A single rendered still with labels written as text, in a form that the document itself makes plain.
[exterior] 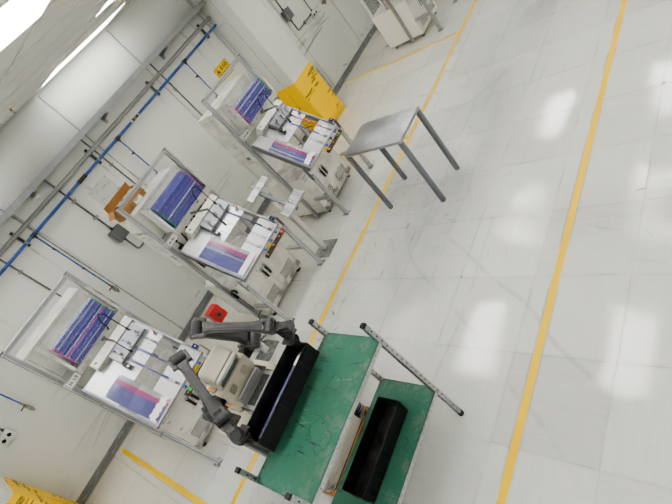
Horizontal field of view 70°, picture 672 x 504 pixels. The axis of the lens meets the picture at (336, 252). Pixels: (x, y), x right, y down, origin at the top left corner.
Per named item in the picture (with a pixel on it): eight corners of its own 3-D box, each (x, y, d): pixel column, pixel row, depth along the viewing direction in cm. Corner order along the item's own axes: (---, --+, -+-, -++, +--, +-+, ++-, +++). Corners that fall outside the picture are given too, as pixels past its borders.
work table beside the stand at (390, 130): (445, 201, 453) (399, 141, 411) (389, 209, 505) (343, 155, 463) (460, 167, 472) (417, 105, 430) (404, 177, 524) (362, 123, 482)
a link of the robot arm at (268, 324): (194, 319, 260) (192, 339, 256) (192, 316, 255) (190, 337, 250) (274, 318, 264) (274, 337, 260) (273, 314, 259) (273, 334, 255)
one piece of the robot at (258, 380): (255, 419, 292) (229, 403, 281) (275, 377, 305) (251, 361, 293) (270, 424, 281) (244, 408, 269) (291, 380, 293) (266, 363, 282)
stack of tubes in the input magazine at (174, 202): (204, 187, 479) (183, 169, 465) (176, 227, 457) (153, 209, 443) (198, 189, 489) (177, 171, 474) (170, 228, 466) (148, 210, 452)
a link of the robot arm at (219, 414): (186, 350, 253) (167, 363, 248) (184, 346, 248) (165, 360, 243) (234, 415, 240) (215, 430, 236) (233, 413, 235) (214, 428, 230)
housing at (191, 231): (220, 204, 499) (217, 196, 487) (195, 241, 478) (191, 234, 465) (213, 201, 500) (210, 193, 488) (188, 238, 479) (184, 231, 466)
